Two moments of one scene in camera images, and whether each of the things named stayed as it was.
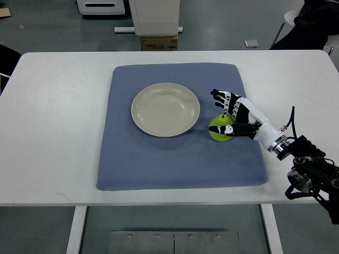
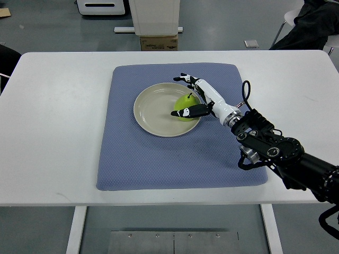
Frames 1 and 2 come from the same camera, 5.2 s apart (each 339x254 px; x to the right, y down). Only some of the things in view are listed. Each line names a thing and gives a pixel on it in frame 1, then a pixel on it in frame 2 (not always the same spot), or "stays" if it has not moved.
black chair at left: [9, 59] stays
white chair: [332, 40] stays
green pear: [221, 119] to [186, 101]
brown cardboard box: [159, 43] stays
